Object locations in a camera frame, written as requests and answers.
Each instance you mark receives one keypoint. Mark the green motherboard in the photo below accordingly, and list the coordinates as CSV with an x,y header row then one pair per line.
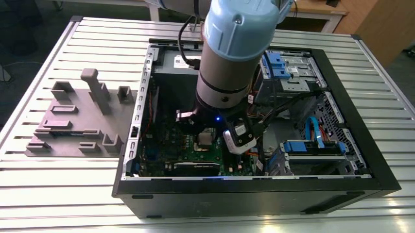
x,y
207,157

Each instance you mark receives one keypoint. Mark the wrist camera on printed mount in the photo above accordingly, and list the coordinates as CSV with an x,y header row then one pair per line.
x,y
184,116

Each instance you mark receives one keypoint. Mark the wooden desk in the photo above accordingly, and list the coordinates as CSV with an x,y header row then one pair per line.
x,y
319,9

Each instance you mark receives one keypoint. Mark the wooden cabinet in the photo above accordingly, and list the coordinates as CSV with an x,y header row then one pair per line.
x,y
386,29

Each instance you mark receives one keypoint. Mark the grey printed parts rack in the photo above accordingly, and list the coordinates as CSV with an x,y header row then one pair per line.
x,y
87,121

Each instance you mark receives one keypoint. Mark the blue plastic disk carrier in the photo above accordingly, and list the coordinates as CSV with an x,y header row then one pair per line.
x,y
276,60
282,72

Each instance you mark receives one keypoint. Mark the hard disk in blue carrier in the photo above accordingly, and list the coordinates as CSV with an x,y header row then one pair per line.
x,y
296,146

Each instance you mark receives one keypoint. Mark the grey power supply unit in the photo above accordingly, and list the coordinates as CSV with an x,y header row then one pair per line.
x,y
171,85

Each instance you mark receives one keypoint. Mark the metal disk bay cage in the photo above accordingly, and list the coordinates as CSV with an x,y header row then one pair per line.
x,y
318,159

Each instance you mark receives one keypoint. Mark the black graphics card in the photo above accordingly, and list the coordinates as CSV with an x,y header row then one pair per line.
x,y
194,170

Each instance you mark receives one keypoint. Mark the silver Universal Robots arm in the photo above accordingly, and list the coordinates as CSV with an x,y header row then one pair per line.
x,y
223,80

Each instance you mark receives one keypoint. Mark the metal drive bay cage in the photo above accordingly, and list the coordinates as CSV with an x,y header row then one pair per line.
x,y
291,87

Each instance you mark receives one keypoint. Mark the black RAM slot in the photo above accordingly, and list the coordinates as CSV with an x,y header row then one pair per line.
x,y
230,162

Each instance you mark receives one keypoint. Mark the white-framed desk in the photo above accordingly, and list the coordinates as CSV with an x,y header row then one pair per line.
x,y
155,14

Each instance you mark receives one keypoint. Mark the CPU socket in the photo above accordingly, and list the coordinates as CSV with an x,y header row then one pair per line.
x,y
202,148

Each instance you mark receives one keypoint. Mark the black PC case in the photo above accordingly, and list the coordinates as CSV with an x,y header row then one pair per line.
x,y
227,194

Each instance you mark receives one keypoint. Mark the CPU with silver top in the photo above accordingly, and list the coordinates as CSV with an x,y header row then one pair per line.
x,y
204,138

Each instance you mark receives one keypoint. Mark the RAM stick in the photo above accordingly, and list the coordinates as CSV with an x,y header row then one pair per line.
x,y
70,133

